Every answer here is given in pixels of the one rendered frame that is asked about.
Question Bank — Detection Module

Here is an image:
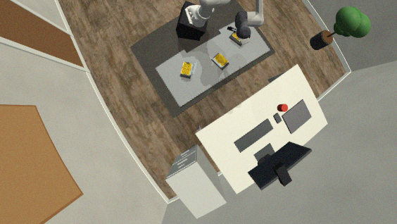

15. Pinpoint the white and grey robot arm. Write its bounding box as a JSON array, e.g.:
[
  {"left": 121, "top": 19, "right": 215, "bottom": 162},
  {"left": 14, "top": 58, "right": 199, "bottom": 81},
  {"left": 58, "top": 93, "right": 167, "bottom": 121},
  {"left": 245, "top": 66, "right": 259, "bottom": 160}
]
[{"left": 185, "top": 0, "right": 264, "bottom": 44}]

